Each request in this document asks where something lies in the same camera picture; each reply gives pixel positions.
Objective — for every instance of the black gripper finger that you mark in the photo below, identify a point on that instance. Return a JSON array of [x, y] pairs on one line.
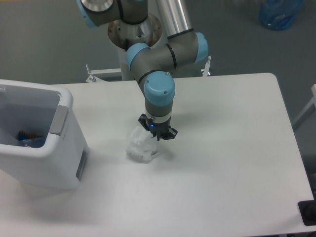
[[145, 122], [167, 134]]

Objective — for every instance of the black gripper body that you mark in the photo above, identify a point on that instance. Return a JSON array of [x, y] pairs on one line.
[[155, 127]]

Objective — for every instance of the white paper bag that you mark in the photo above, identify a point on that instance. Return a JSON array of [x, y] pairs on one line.
[[141, 145]]

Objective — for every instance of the clear plastic water bottle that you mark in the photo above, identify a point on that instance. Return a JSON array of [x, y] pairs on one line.
[[32, 143]]

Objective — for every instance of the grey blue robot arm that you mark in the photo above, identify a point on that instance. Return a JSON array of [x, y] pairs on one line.
[[153, 47]]

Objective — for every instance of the white trash can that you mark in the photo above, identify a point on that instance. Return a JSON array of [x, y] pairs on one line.
[[47, 111]]

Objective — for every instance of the blue snack wrapper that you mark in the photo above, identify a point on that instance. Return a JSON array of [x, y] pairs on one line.
[[22, 135]]

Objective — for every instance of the black clamp at table corner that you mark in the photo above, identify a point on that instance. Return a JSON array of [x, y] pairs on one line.
[[308, 212]]

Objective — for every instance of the blue plastic bag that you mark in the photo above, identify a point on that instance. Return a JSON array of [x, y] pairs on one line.
[[279, 14]]

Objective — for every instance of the white levelling foot bracket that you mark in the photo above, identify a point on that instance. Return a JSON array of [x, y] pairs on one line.
[[206, 70]]

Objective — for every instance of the white frame at right edge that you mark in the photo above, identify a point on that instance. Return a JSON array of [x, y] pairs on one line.
[[306, 112]]

